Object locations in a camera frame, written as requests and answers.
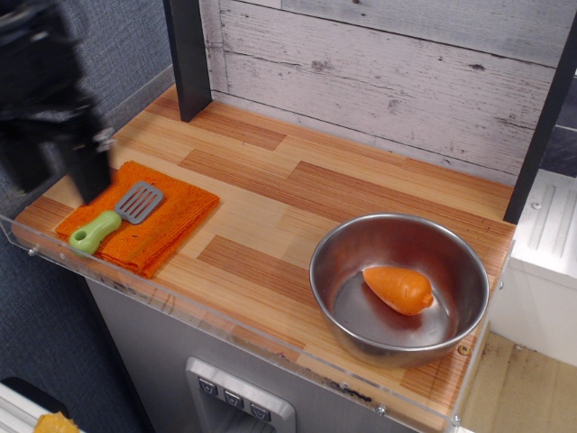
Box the silver dispenser button panel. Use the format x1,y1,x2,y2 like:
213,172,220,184
186,357,297,433

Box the clear acrylic table guard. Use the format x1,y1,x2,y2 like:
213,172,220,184
0,65,517,433

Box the white ribbed side unit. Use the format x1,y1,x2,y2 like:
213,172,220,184
488,170,576,365

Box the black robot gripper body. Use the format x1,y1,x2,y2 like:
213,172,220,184
1,1,114,153

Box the silver metal bowl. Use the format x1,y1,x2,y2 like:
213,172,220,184
309,214,490,368

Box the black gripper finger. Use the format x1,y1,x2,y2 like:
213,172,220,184
1,128,68,193
68,146,111,204

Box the green handled grey spatula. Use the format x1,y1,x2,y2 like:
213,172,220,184
69,180,164,254

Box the folded orange cloth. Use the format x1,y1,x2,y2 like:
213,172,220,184
56,161,220,279

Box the orange plastic carrot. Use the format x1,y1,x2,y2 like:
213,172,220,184
362,266,434,316

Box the dark right shelf post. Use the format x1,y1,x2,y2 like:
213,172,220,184
503,17,576,224

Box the dark left shelf post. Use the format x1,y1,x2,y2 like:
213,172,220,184
163,0,213,122

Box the dark shelf post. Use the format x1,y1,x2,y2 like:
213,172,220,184
503,17,576,224
163,0,213,122

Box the grey toy fridge cabinet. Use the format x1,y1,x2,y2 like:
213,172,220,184
88,281,407,432

